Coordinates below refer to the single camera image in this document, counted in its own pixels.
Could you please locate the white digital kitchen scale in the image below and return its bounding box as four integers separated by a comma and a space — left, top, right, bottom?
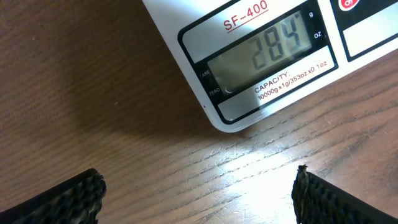
144, 0, 397, 133

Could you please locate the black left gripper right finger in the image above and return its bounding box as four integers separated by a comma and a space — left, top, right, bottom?
292, 164, 397, 224

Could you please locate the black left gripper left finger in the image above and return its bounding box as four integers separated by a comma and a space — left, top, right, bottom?
1, 168, 106, 224

